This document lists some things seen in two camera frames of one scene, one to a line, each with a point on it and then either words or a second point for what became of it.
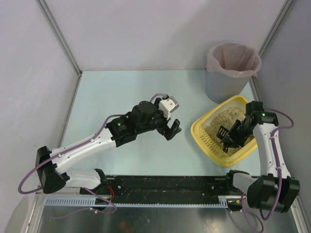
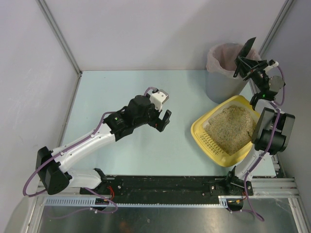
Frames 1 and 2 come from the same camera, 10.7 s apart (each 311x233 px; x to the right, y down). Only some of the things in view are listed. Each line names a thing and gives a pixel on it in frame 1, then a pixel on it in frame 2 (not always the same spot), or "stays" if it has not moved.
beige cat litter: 225,118 stays
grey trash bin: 220,88 stays
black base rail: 167,189 stays
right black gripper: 233,134 to 249,65
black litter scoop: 222,133 to 247,47
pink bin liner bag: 233,60 stays
